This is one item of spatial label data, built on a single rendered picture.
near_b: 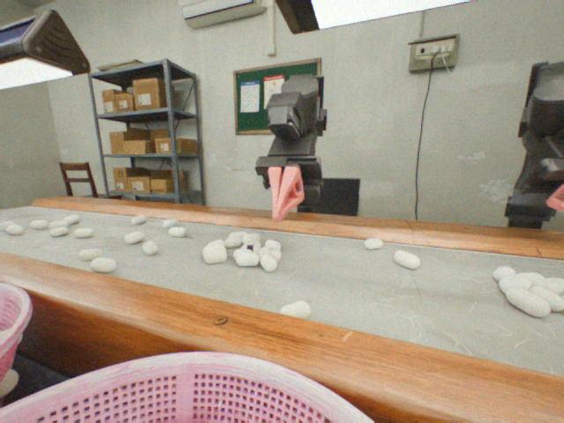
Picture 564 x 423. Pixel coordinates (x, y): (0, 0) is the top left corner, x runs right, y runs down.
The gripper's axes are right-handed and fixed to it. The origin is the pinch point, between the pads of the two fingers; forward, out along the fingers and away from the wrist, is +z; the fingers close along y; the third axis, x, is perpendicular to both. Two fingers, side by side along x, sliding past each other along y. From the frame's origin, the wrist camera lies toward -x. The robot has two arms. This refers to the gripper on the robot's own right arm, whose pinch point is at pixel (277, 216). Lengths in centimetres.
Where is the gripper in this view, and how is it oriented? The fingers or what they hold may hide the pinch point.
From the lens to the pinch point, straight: 32.7
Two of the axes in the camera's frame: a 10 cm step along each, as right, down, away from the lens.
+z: -2.5, 7.9, -5.7
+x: 2.1, 6.2, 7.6
